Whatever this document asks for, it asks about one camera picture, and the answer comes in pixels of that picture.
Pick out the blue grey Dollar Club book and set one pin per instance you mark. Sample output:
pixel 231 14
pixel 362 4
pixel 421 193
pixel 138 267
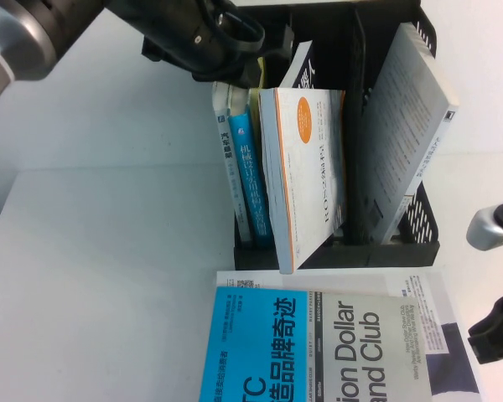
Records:
pixel 255 356

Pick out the black plastic book stand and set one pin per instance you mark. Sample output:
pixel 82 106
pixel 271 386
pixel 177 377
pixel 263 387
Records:
pixel 402 255

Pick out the blue spine yellow cover book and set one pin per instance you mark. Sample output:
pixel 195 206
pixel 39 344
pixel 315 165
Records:
pixel 247 167

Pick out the white spine book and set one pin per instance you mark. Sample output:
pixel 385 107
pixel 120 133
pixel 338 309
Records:
pixel 226 159

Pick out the grey cover leaning book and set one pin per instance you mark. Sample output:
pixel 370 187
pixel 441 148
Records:
pixel 402 125

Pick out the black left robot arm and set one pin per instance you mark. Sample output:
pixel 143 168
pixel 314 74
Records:
pixel 33 33

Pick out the dark spine robotics book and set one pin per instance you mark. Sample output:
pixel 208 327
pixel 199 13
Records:
pixel 302 67

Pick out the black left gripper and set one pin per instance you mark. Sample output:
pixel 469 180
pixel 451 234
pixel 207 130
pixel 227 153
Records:
pixel 234 69

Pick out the white orange ROS2 book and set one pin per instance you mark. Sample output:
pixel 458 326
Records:
pixel 310 167

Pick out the white book with navy patch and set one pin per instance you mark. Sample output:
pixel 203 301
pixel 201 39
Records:
pixel 318 279

